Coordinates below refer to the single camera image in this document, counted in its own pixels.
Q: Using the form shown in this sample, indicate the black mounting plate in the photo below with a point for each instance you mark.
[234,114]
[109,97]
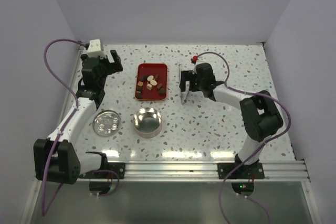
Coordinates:
[115,170]
[240,171]

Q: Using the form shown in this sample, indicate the metal tongs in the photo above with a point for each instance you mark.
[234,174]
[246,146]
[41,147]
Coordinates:
[182,85]

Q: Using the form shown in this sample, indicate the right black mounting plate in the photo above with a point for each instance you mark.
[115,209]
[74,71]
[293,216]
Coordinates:
[240,171]

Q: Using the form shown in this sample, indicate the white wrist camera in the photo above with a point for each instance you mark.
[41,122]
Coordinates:
[196,66]
[95,48]

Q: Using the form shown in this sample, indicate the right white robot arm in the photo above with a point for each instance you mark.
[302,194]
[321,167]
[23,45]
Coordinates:
[261,117]

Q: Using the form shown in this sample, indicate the red rectangular tray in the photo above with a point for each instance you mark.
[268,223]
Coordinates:
[152,69]

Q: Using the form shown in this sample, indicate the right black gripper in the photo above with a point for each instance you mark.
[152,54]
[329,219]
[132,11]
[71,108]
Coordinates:
[185,76]

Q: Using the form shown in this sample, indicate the round metal tin lid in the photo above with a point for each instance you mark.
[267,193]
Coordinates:
[106,123]

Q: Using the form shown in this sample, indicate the dark oval chocolate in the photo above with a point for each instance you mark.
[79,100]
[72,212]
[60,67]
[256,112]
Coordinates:
[138,95]

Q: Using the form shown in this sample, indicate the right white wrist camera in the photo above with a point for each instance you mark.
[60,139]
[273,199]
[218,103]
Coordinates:
[196,66]

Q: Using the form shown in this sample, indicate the round metal tin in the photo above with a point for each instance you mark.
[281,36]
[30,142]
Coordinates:
[147,122]

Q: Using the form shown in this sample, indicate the aluminium front rail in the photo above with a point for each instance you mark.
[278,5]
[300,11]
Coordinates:
[208,171]

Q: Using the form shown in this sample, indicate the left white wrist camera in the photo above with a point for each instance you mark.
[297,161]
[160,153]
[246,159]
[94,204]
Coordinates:
[95,48]

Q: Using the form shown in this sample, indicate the brown cup chocolate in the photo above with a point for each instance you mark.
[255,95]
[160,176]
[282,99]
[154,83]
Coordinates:
[157,76]

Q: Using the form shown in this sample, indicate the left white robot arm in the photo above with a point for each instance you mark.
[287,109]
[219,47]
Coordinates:
[55,157]

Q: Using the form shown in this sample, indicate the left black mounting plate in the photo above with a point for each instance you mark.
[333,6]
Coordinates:
[115,170]

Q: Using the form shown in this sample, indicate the white oval chocolate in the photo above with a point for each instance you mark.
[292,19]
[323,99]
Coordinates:
[153,82]
[151,77]

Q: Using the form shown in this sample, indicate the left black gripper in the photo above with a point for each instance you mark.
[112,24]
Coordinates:
[113,67]

